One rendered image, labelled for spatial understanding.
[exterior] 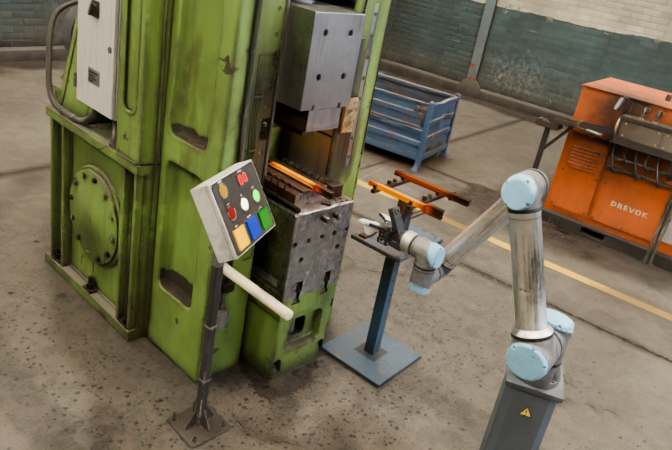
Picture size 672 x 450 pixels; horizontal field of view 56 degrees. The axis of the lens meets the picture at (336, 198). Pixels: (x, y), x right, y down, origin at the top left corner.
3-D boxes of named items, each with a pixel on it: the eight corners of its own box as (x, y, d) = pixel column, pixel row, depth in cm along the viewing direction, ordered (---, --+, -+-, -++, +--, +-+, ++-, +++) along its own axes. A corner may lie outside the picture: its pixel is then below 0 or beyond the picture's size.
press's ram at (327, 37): (361, 105, 285) (379, 15, 270) (300, 111, 258) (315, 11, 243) (298, 80, 310) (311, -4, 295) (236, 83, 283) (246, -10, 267)
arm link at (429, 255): (430, 273, 243) (436, 250, 239) (404, 259, 250) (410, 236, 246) (443, 267, 249) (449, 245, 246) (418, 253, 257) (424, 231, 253)
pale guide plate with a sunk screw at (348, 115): (353, 132, 308) (359, 98, 302) (340, 133, 302) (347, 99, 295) (350, 130, 309) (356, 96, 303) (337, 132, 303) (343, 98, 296)
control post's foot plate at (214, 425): (233, 428, 277) (236, 412, 274) (191, 451, 262) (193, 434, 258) (204, 400, 290) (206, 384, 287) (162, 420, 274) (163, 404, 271)
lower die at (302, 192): (324, 201, 293) (327, 184, 290) (293, 208, 278) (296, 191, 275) (265, 168, 317) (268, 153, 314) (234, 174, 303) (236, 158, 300)
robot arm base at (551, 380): (559, 367, 257) (566, 347, 253) (560, 395, 240) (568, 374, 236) (512, 352, 261) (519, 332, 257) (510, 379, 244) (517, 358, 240)
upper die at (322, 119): (337, 128, 279) (341, 107, 276) (305, 132, 265) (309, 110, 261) (275, 100, 304) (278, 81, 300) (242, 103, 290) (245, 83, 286)
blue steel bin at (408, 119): (447, 157, 703) (463, 94, 676) (417, 172, 637) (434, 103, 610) (356, 126, 754) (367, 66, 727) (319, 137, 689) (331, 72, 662)
